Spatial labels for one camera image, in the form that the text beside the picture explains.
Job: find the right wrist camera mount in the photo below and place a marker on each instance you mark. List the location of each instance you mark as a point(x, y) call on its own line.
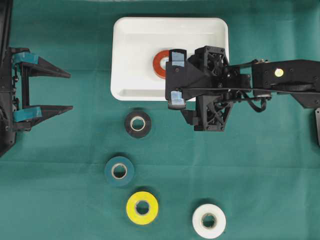
point(180, 80)

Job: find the white tape roll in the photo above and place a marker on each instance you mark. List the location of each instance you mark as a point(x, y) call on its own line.
point(209, 221)

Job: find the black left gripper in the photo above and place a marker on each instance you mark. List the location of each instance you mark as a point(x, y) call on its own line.
point(13, 119)

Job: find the teal tape roll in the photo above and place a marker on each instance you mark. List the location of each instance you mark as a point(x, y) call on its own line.
point(119, 171)

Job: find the white plastic tray case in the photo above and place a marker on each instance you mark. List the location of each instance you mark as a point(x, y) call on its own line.
point(136, 40)

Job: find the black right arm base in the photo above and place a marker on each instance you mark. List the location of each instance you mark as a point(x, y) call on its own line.
point(317, 124)

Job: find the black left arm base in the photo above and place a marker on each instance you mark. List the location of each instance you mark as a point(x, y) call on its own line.
point(7, 134)

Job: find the black tape roll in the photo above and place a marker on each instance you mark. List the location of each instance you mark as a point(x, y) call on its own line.
point(138, 123)

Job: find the green table cloth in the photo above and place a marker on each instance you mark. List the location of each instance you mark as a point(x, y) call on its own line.
point(263, 171)

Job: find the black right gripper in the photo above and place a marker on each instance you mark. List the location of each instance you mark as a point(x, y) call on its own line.
point(214, 104)

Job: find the yellow tape roll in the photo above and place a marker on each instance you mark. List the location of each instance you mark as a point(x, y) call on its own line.
point(142, 208)

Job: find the red tape roll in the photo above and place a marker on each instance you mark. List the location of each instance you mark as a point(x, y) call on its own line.
point(159, 63)

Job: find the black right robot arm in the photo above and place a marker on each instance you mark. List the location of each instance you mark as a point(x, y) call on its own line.
point(299, 78)

